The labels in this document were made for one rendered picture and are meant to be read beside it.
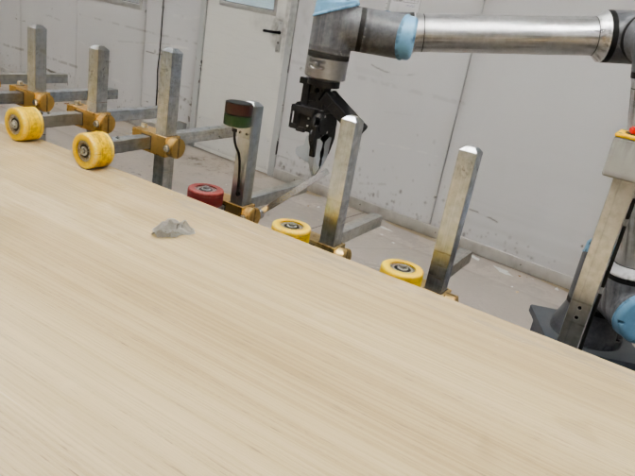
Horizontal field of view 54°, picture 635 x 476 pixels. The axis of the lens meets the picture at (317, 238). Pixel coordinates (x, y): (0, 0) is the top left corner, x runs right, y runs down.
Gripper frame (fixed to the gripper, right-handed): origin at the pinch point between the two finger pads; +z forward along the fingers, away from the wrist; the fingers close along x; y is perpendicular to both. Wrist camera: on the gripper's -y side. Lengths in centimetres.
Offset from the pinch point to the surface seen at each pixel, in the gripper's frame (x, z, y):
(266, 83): -275, 29, 213
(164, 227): 41.1, 6.6, 5.6
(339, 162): 9.6, -5.9, -10.4
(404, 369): 49, 8, -46
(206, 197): 18.6, 8.1, 15.6
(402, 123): -265, 30, 94
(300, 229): 17.6, 7.4, -8.7
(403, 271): 18.9, 7.5, -32.2
